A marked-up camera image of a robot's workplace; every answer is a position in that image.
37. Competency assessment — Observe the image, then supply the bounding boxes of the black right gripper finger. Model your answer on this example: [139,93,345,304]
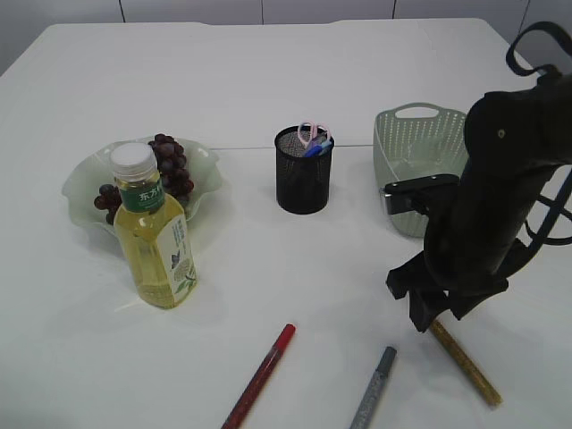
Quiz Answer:
[408,288,450,332]
[450,292,490,320]

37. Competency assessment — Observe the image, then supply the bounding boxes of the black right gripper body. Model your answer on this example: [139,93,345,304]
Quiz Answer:
[385,73,572,303]

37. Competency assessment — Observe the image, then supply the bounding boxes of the gold marker pen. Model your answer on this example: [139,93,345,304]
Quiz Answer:
[429,320,503,408]

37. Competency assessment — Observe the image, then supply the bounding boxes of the silver marker pen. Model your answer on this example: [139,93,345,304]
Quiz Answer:
[349,346,397,429]

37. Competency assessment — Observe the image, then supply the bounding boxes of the blue scissors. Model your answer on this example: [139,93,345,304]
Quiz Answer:
[304,135,333,157]

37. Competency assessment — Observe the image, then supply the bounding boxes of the pink scissors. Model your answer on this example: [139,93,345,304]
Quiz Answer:
[297,122,331,149]

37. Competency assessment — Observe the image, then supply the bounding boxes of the red marker pen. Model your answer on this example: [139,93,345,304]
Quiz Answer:
[222,324,296,429]

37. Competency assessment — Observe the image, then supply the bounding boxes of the purple grape bunch with leaves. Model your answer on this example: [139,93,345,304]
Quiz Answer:
[94,133,195,225]

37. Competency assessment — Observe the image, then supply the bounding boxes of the yellow tea bottle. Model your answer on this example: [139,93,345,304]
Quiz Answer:
[110,142,197,309]

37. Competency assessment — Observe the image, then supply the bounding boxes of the clear plastic sheet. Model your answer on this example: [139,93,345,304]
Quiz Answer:
[390,158,460,181]

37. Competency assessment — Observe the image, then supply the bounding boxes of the green plastic basket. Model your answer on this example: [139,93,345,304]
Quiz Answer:
[373,102,468,238]

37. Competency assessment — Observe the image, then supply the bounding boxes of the black mesh pen holder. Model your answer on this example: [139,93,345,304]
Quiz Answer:
[274,126,335,215]

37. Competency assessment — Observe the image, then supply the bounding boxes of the light green wavy plate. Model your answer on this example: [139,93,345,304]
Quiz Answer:
[62,138,223,237]

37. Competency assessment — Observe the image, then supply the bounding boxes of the black cable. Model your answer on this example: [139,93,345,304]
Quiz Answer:
[505,21,572,247]

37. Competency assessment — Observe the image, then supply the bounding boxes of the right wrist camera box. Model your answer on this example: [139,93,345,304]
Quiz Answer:
[383,173,460,216]

